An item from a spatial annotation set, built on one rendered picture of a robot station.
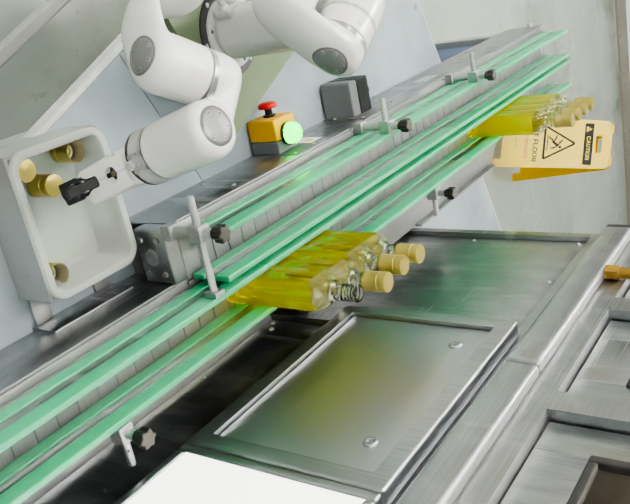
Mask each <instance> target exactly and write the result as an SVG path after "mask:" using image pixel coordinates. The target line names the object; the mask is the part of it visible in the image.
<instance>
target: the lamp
mask: <svg viewBox="0 0 630 504"><path fill-rule="evenodd" d="M280 136H281V139H282V141H283V142H284V143H285V144H292V143H297V142H299V141H300V140H301V138H302V128H301V126H300V125H299V124H298V123H297V122H290V121H287V122H284V123H283V124H282V126H281V129H280Z"/></svg>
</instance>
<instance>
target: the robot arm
mask: <svg viewBox="0 0 630 504"><path fill-rule="evenodd" d="M202 1H203V0H130V1H129V3H128V5H127V8H126V10H125V13H124V17H123V21H122V29H121V39H122V45H123V49H124V54H125V58H126V62H127V66H128V69H129V72H130V74H131V76H132V78H133V79H134V81H135V82H136V83H137V85H138V86H139V87H140V88H142V89H143V90H145V91H147V92H149V93H152V94H154V95H157V96H160V97H163V98H167V99H170V100H173V101H176V102H179V103H182V104H183V105H184V107H182V108H180V109H178V110H176V111H174V112H172V113H170V114H168V115H166V116H164V117H162V118H160V119H158V120H156V121H154V122H152V123H150V124H148V125H146V126H144V127H142V128H140V129H138V130H136V131H134V132H133V133H131V134H130V135H129V137H128V138H127V140H126V143H125V147H123V148H121V149H119V150H117V151H115V152H113V153H111V154H110V155H108V156H106V157H104V158H102V159H101V160H99V161H97V162H95V163H94V164H92V165H90V166H89V167H87V168H85V169H84V170H82V171H81V172H79V174H78V177H80V178H78V179H76V178H74V179H71V180H69V181H67V182H65V183H63V184H61V185H59V189H60V191H61V195H62V197H63V199H64V200H65V201H66V203H67V205H69V206H71V205H73V204H75V203H78V202H80V201H82V200H85V199H86V197H87V196H89V197H88V199H89V200H90V202H91V203H92V204H98V203H100V202H102V201H105V200H107V199H109V198H111V197H114V196H116V195H118V194H121V193H123V192H125V191H128V190H130V189H132V188H135V187H137V186H139V185H141V184H144V183H146V184H149V185H159V184H162V183H164V182H167V181H169V180H171V179H174V178H176V177H178V176H181V175H183V174H186V173H188V172H191V171H193V170H196V169H198V168H201V167H203V166H206V165H208V164H211V163H213V162H215V161H218V160H220V159H222V158H224V157H225V156H227V155H228V154H229V153H230V152H231V150H232V149H233V146H234V144H235V139H236V130H235V125H234V122H233V121H234V116H235V111H236V106H237V102H238V98H239V94H240V89H241V83H242V73H241V68H240V66H242V65H244V64H245V63H246V62H247V60H248V59H249V57H252V56H260V55H267V54H274V53H281V52H288V51H295V52H296V53H297V54H299V55H300V56H301V57H303V58H304V59H305V60H307V61H308V62H309V63H311V64H312V65H314V66H315V67H316V68H318V69H320V70H321V71H323V72H325V73H327V74H330V75H333V76H337V77H345V76H349V75H351V74H353V73H355V72H356V71H357V70H358V68H359V67H360V66H361V64H362V62H363V61H364V59H365V56H366V54H367V52H368V50H369V47H370V45H371V43H372V41H373V40H374V38H375V35H376V33H377V31H378V29H379V26H380V24H381V22H382V19H383V16H384V12H385V0H251V1H246V2H245V0H215V1H214V2H213V3H212V5H211V7H210V9H209V11H208V15H207V23H206V28H207V36H208V41H209V44H210V47H211V49H210V48H208V47H205V46H203V45H201V44H198V43H196V42H193V41H191V40H188V39H186V38H183V37H181V36H178V35H175V34H173V33H170V32H169V31H168V29H167V27H166V25H165V22H164V19H169V18H177V17H181V16H184V15H186V14H188V13H190V12H192V11H193V10H195V9H196V8H197V7H198V6H199V5H200V4H201V3H202ZM83 180H84V182H83V183H81V182H80V181H83ZM88 190H89V192H87V193H86V191H88Z"/></svg>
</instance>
